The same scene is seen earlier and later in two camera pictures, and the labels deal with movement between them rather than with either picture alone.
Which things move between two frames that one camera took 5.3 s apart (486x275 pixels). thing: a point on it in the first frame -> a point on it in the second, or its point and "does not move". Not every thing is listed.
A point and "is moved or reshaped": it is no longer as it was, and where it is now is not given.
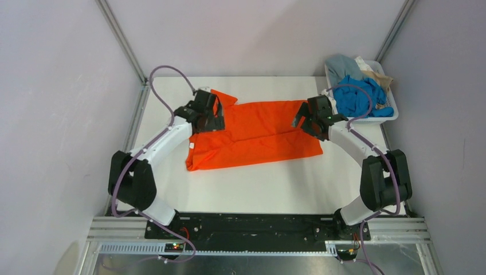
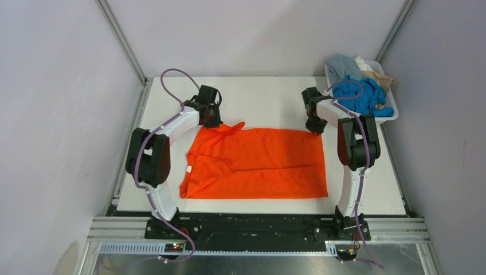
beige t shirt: (385, 81) does not move
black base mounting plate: (211, 231) does not move
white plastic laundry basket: (375, 66) does not move
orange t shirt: (253, 133) is moved or reshaped
